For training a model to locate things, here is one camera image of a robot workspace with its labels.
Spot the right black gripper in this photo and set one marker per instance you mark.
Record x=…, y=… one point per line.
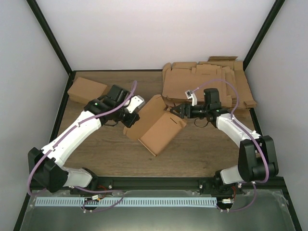
x=184, y=110

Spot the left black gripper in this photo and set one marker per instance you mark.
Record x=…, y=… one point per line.
x=134, y=118

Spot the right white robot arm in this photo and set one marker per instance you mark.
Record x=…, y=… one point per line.
x=257, y=160

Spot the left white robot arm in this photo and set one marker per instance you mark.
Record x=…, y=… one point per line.
x=47, y=165

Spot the folded brown cardboard box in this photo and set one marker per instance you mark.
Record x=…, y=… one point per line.
x=84, y=90

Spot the stack of flat cardboard blanks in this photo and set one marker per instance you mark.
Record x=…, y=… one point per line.
x=224, y=73

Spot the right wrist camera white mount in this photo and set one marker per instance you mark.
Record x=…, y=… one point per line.
x=192, y=97

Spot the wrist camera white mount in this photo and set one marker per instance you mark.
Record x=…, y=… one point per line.
x=192, y=97
x=136, y=102

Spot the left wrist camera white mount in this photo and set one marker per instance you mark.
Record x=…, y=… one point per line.
x=136, y=102

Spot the black aluminium frame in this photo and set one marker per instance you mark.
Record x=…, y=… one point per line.
x=152, y=183

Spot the light blue slotted cable duct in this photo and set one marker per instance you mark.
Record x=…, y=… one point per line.
x=129, y=202

